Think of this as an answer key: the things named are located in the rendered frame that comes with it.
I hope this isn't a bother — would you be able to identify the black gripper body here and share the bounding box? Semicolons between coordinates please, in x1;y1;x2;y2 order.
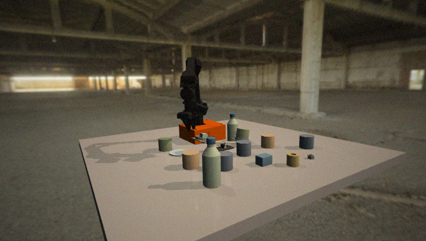
177;99;202;118

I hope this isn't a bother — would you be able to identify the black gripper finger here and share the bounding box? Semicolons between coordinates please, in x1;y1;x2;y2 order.
181;117;194;132
191;115;200;130

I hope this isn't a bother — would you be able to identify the grey cylinder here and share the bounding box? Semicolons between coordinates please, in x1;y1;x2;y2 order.
237;140;251;157
219;151;233;172
299;134;314;149

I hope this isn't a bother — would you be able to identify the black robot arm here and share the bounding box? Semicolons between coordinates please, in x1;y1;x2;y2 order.
180;57;208;126

